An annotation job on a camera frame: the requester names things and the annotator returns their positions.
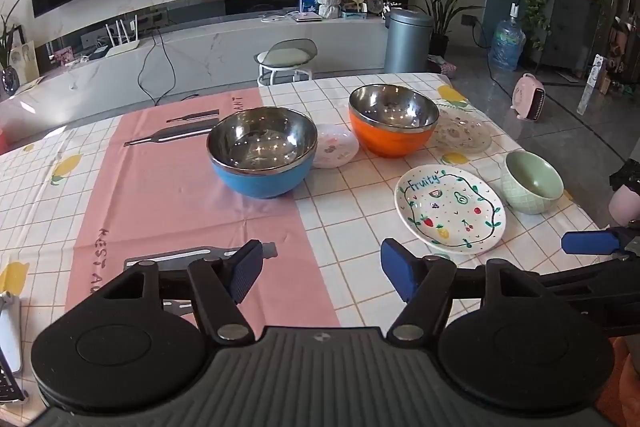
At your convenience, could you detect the white marble tv cabinet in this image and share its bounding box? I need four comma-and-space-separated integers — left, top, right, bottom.
1, 17, 387, 143

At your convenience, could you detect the pink bin with black bag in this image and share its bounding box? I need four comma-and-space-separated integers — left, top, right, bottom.
608, 158, 640, 227

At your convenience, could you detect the small white pink dish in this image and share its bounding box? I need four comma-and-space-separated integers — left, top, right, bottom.
312, 124, 359, 169

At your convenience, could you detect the blue vase with plant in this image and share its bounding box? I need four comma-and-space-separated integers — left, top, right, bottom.
0, 0, 25, 95

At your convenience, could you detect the white wifi router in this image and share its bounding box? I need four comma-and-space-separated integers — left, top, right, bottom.
105, 16, 140, 57

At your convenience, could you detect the blue water jug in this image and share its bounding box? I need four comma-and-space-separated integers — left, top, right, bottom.
489, 3, 526, 72

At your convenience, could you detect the orange steel bowl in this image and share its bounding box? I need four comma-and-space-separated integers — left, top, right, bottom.
348, 83, 439, 158

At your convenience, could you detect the black power cable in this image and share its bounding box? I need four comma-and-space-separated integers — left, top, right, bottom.
136, 25, 202, 108

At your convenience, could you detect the clear glass floral plate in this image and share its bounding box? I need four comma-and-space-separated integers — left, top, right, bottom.
433, 104, 492, 154

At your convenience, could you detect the pink space heater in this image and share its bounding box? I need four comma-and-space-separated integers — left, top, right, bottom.
511, 72, 546, 121

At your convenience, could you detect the blue steel bowl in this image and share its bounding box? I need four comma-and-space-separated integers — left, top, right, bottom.
206, 106, 318, 199

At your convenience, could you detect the green ceramic bowl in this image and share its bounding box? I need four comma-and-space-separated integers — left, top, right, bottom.
501, 150, 564, 215

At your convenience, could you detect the tall leafy floor plant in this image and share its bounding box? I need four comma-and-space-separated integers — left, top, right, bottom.
418, 0, 483, 57

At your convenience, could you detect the grey metal trash can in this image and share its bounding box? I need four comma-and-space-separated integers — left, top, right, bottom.
384, 8, 433, 74

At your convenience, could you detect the white fruity oval plate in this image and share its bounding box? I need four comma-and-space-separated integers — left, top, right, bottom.
394, 164, 506, 256

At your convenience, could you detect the white round stool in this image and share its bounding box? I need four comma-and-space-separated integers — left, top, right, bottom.
254, 38, 318, 87

